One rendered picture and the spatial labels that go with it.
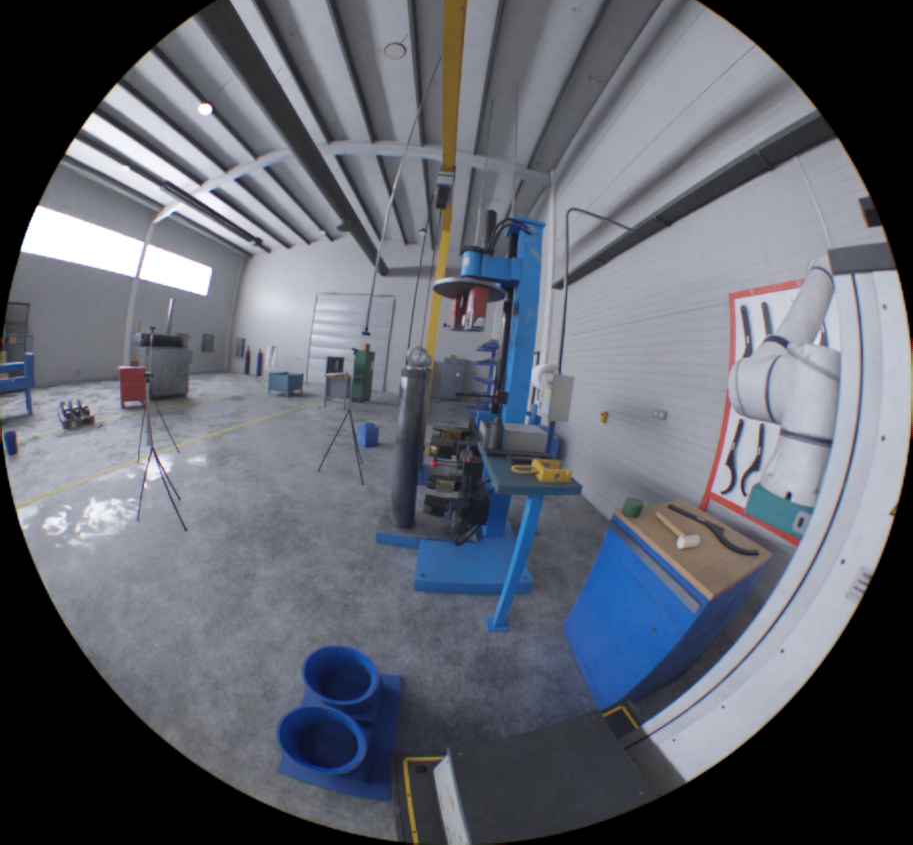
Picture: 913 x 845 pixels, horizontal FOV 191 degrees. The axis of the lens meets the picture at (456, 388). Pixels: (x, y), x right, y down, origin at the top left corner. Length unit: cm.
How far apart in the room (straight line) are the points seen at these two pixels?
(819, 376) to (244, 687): 214
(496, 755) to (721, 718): 43
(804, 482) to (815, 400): 14
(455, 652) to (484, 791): 122
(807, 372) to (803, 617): 40
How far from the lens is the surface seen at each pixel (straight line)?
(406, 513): 235
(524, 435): 170
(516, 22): 587
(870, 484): 53
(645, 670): 144
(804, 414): 62
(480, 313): 193
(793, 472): 62
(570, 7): 573
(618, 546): 147
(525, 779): 72
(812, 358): 63
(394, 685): 164
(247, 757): 166
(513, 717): 165
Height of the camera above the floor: 152
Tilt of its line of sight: 4 degrees down
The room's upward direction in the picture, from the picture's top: 7 degrees clockwise
